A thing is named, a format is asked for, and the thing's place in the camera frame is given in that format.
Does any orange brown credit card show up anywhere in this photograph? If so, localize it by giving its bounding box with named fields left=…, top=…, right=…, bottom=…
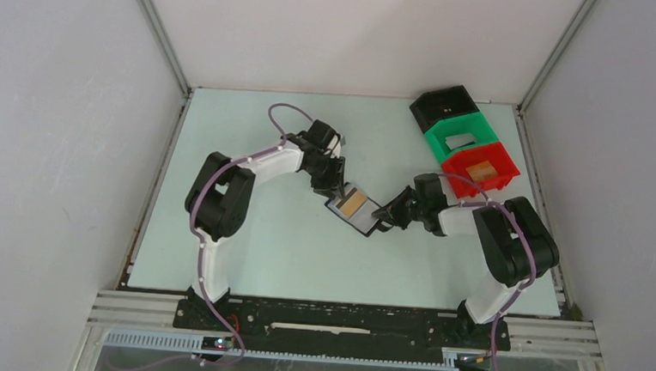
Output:
left=340, top=188, right=367, bottom=219

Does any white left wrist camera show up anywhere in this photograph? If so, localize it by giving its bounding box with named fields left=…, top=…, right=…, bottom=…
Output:
left=328, top=133, right=345, bottom=159

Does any aluminium frame rail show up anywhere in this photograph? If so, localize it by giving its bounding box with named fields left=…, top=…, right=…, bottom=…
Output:
left=88, top=290, right=602, bottom=371

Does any black card holder wallet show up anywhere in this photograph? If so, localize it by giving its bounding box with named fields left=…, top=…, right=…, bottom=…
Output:
left=325, top=182, right=392, bottom=237

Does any green plastic bin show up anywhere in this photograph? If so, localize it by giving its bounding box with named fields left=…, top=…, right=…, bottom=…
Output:
left=424, top=112, right=499, bottom=164

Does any black plastic bin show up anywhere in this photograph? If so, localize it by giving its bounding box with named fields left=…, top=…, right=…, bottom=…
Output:
left=410, top=85, right=480, bottom=133

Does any blue grey credit card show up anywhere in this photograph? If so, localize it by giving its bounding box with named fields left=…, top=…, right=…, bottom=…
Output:
left=326, top=198, right=343, bottom=216

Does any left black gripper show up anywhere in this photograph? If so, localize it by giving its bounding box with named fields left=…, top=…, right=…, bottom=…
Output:
left=303, top=153, right=348, bottom=202

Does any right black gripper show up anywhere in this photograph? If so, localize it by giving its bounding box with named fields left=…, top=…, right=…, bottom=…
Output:
left=372, top=183, right=428, bottom=232

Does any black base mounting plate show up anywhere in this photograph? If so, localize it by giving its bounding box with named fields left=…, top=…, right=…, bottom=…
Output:
left=173, top=290, right=511, bottom=364

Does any white card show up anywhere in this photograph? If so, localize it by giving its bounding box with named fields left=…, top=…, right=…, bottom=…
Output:
left=445, top=133, right=477, bottom=151

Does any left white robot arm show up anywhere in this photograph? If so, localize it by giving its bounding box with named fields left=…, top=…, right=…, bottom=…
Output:
left=185, top=120, right=345, bottom=330

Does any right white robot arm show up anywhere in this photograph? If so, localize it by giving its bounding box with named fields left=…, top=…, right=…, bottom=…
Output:
left=373, top=173, right=561, bottom=348

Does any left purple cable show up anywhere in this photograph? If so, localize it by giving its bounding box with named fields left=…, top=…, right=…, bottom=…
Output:
left=179, top=97, right=317, bottom=371

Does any red plastic bin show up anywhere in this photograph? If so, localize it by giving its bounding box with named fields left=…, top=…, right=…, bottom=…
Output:
left=441, top=142, right=520, bottom=191

